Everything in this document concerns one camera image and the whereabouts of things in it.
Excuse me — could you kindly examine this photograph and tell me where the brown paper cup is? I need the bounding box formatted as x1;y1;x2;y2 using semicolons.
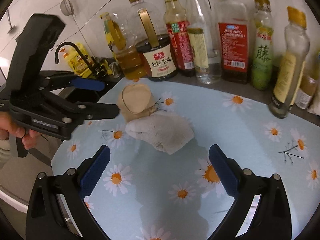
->
117;84;157;122

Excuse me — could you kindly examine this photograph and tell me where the daisy print tablecloth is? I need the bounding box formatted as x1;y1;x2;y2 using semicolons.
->
52;79;319;239

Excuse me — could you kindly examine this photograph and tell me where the white cloth towel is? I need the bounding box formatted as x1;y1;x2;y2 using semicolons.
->
125;111;195;155

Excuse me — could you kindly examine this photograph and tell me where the slim bottle gold cap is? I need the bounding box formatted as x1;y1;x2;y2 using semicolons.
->
268;6;310;119

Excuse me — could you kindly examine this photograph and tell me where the person's left hand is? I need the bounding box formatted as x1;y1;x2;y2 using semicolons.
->
0;112;41;150

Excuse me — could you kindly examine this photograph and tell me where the soy sauce jug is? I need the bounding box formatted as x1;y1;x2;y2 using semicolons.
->
135;8;177;82

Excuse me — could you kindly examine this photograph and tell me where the clear bottle beige label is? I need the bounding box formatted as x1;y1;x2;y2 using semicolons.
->
185;0;222;84

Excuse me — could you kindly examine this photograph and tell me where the clear bottle red label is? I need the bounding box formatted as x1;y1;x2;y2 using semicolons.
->
214;0;249;84

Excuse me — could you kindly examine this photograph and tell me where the red label vinegar bottle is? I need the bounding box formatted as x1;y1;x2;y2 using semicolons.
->
163;0;195;77

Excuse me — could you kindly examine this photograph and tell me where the small glass jar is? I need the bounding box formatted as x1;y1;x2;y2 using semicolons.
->
295;75;318;109

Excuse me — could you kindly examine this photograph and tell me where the white blue salt bag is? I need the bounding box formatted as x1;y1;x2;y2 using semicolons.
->
308;52;319;116

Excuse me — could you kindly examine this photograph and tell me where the yellow dish soap bottle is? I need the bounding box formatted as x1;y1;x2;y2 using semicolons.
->
60;43;92;78

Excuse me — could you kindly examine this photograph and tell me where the yellow black cloth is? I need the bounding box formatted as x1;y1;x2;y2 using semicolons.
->
91;57;113;77

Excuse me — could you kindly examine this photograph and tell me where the green label oil bottle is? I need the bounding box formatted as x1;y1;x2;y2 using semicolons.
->
251;0;273;90

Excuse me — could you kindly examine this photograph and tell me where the black sink faucet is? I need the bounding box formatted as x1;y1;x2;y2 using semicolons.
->
55;43;96;78

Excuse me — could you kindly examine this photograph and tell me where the hanging metal strainer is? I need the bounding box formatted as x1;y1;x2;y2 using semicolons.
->
60;0;75;16

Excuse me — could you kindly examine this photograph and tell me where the large cooking oil jug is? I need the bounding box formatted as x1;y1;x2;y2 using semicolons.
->
108;0;166;80

